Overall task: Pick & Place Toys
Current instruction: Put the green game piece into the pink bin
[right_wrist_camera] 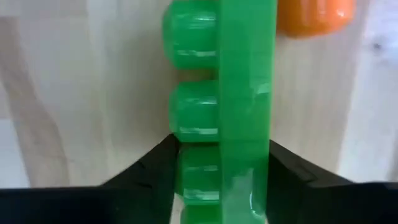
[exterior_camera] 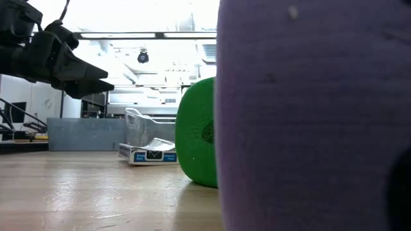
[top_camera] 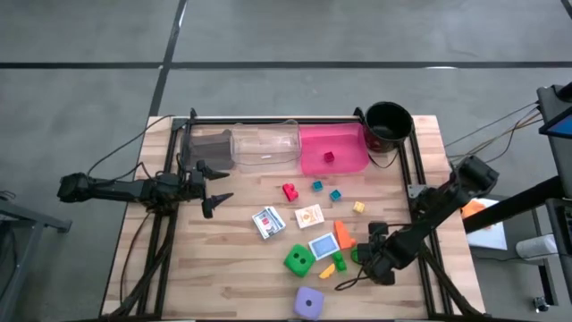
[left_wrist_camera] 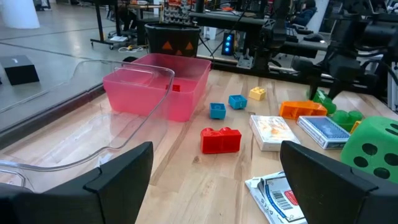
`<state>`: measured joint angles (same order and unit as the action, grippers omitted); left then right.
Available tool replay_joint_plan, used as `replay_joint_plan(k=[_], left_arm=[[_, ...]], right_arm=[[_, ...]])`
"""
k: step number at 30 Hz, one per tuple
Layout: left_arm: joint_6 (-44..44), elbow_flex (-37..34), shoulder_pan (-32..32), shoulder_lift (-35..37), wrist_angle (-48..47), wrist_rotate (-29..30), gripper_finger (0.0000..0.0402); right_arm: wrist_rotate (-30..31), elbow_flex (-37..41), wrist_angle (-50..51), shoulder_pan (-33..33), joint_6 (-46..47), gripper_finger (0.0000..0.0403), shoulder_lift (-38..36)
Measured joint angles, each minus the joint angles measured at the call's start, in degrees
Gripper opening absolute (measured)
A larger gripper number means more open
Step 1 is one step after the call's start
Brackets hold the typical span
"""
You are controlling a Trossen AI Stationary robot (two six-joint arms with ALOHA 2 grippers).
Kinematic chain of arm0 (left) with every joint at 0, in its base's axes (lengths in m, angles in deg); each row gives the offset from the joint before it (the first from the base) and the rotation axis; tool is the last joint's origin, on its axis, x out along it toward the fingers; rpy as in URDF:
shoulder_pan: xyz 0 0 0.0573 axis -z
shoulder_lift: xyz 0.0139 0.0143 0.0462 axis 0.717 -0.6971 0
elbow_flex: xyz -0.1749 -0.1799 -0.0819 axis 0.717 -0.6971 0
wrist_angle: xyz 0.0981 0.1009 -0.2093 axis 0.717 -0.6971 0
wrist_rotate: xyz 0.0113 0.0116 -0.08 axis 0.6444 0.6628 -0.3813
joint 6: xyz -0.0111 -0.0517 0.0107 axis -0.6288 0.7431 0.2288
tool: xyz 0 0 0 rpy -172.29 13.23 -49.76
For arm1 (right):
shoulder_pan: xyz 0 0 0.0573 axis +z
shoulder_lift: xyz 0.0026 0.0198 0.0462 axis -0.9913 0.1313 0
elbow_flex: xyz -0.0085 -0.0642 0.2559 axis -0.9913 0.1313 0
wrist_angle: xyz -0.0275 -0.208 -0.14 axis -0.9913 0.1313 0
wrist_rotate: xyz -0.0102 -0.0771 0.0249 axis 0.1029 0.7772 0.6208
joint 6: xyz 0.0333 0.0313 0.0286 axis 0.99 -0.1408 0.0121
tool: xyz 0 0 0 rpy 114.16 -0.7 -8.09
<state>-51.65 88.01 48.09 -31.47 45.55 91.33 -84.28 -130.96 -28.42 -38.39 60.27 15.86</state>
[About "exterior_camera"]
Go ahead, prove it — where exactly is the black computer monitor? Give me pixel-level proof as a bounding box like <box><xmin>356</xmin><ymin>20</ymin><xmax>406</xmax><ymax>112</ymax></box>
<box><xmin>3</xmin><ymin>101</ymin><xmax>28</xmax><ymax>124</ymax></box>

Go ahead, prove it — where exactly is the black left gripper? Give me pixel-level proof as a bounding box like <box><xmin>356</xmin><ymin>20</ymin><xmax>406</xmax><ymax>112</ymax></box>
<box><xmin>0</xmin><ymin>21</ymin><xmax>116</xmax><ymax>100</ymax></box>

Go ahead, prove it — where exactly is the black background rack frame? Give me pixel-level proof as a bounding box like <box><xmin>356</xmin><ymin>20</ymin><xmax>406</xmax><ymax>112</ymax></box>
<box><xmin>59</xmin><ymin>83</ymin><xmax>193</xmax><ymax>119</ymax></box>

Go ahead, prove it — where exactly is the purple foam die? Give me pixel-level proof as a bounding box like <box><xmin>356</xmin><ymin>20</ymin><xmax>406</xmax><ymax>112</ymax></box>
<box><xmin>214</xmin><ymin>0</ymin><xmax>411</xmax><ymax>231</ymax></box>

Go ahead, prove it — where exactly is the white card box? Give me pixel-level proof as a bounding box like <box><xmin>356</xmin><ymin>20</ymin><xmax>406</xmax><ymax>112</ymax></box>
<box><xmin>118</xmin><ymin>137</ymin><xmax>180</xmax><ymax>166</ymax></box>

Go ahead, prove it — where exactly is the green foam die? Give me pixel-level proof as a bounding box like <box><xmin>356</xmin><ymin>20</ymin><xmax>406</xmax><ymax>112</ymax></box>
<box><xmin>175</xmin><ymin>76</ymin><xmax>218</xmax><ymax>189</ymax></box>

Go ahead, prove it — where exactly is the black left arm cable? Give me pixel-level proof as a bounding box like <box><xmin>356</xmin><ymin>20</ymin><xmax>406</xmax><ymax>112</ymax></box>
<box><xmin>58</xmin><ymin>0</ymin><xmax>71</xmax><ymax>22</ymax></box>

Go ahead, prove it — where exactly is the grey translucent plastic bin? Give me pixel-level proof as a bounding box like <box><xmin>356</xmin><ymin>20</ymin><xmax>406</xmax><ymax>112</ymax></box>
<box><xmin>46</xmin><ymin>117</ymin><xmax>128</xmax><ymax>152</ymax></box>

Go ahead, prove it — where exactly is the black ceiling camera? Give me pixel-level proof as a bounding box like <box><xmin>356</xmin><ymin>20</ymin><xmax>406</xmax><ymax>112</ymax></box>
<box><xmin>137</xmin><ymin>49</ymin><xmax>150</xmax><ymax>64</ymax></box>

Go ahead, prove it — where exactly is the clear plastic bin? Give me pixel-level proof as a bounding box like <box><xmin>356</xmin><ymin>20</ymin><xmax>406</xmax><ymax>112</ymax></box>
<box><xmin>124</xmin><ymin>107</ymin><xmax>177</xmax><ymax>151</ymax></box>

